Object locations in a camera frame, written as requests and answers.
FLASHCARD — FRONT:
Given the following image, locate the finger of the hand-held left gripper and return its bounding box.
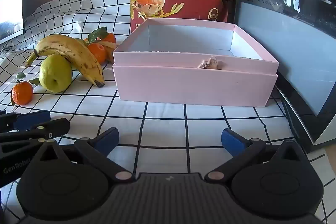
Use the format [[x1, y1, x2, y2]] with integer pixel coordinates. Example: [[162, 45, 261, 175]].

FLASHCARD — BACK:
[[0, 109, 51, 132], [0, 118, 71, 145]]

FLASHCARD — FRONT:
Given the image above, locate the large spotted yellow banana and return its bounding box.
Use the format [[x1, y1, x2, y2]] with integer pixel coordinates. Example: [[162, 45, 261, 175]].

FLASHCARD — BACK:
[[25, 34, 105, 88]]

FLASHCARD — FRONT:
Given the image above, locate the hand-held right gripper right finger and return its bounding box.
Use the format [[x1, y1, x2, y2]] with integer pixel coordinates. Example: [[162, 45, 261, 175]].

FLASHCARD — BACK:
[[205, 129, 313, 184]]

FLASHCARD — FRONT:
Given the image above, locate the orange mandarin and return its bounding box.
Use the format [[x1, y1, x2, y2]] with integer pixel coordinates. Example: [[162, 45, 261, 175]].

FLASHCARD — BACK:
[[87, 43, 108, 65]]

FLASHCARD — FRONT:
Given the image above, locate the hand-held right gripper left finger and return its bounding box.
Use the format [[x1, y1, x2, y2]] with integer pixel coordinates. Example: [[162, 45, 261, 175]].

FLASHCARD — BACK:
[[34, 127, 133, 184]]

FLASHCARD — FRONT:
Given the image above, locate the green apple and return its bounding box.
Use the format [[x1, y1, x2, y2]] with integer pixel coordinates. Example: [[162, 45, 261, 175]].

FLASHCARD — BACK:
[[39, 54, 73, 93]]

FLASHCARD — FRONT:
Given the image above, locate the mandarin with leafy stem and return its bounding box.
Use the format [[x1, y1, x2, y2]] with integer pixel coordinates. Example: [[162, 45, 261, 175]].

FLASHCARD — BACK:
[[10, 72, 40, 106]]

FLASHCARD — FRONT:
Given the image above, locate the white checkered tablecloth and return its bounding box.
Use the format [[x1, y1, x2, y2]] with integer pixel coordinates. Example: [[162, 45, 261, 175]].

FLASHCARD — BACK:
[[0, 0, 328, 224]]

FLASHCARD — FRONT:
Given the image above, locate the pink cardboard box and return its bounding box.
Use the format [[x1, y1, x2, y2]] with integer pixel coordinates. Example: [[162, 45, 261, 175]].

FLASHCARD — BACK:
[[112, 17, 279, 107]]

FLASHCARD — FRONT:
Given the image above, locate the beige ribbon pull tab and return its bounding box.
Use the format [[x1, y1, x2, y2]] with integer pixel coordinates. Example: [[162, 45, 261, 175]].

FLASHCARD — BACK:
[[197, 55, 219, 69]]

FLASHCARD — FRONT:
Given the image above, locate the mandarin with big green leaves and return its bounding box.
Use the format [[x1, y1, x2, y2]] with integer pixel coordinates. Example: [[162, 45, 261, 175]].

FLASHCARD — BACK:
[[88, 27, 116, 44]]

